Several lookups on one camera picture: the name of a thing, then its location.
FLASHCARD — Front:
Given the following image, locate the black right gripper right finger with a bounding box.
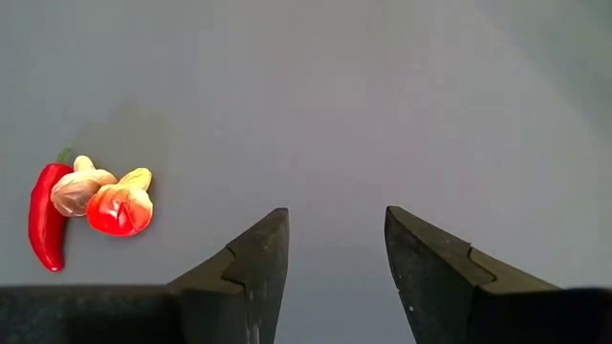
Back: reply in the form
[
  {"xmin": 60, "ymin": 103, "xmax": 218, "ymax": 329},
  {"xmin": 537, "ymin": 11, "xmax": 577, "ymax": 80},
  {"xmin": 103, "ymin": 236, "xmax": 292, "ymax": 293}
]
[{"xmin": 384, "ymin": 205, "xmax": 570, "ymax": 344}]

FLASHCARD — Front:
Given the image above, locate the dark grey table mat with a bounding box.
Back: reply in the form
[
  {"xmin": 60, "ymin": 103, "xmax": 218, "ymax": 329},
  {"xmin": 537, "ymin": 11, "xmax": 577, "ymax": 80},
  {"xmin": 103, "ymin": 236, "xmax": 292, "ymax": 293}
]
[{"xmin": 0, "ymin": 0, "xmax": 612, "ymax": 344}]

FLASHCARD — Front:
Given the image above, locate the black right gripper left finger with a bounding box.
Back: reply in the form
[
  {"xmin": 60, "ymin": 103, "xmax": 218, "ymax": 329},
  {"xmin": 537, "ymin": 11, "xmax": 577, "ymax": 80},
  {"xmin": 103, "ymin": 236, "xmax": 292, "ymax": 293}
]
[{"xmin": 167, "ymin": 206, "xmax": 291, "ymax": 344}]

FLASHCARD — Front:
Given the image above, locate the red toy chili pepper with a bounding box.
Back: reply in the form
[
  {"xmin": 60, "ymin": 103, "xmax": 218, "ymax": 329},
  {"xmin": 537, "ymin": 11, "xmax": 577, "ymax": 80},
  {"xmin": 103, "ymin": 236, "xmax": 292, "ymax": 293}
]
[{"xmin": 27, "ymin": 146, "xmax": 76, "ymax": 273}]

